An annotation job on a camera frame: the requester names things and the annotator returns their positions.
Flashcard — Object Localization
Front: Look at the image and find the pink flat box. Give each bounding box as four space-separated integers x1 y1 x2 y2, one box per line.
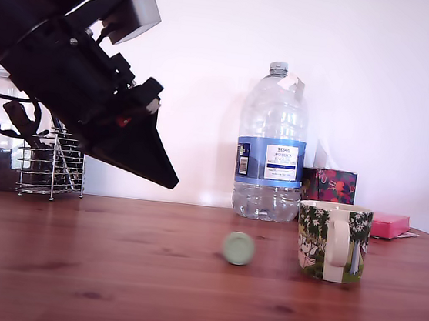
369 211 412 242

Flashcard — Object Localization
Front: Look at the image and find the pink paper sheet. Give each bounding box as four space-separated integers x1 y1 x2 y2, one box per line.
397 229 421 241

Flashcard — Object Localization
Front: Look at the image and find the large clear water bottle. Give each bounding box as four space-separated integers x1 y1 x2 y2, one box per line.
228 57 317 226

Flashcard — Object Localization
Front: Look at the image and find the pale green coffee capsule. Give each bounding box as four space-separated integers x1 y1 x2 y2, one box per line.
220 230 257 269

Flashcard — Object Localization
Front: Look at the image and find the floral tissue box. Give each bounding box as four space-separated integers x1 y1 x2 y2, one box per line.
298 165 358 206

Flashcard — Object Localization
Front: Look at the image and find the black kitchen utensil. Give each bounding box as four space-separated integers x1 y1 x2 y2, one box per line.
0 99 43 137

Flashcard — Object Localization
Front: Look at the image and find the chrome wire utensil rack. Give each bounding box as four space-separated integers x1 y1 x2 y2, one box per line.
13 122 91 204

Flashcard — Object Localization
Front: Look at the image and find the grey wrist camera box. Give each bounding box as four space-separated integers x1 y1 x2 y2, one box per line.
63 0 165 51

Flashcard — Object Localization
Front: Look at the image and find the white tissue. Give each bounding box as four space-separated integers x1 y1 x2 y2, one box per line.
313 137 342 172

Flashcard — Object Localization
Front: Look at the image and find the floral printed white mug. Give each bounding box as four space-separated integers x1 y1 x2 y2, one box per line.
290 198 375 286

